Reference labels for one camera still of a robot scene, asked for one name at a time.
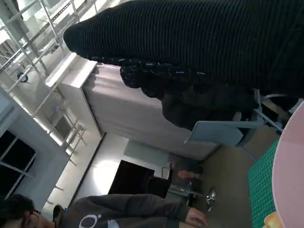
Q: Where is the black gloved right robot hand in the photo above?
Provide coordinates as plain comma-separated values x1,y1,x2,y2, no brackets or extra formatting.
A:
63,0,304,100

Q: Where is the pink bowl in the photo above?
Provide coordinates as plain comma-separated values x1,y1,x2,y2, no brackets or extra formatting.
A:
272,101,304,228

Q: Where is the pale round bread bun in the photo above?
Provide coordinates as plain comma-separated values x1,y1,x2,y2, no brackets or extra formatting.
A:
265,211,285,228

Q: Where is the person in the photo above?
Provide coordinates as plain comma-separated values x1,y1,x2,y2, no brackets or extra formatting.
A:
0,193,209,228
161,83,259,133

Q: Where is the grey office chair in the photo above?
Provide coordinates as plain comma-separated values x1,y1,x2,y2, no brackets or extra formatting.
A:
184,89,300,162

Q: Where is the tall white cabinet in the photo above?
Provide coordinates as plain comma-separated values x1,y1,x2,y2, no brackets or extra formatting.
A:
45,53,107,141

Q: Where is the white metal shelving rack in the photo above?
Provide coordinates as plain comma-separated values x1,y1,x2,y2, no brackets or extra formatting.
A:
0,0,81,79

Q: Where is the black monitor screen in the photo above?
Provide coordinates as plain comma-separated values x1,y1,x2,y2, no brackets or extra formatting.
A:
108,160,155,198

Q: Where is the chrome chair base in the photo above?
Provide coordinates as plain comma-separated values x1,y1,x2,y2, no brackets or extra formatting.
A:
205,187,217,212

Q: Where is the green cutting mat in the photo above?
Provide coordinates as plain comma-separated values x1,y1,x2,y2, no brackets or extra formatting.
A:
247,139,280,228

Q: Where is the round black blue fixture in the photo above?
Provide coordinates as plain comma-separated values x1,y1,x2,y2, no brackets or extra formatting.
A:
17,71,30,84

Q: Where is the dark window with white frame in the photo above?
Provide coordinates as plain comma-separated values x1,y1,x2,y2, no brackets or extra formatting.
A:
0,129,38,200

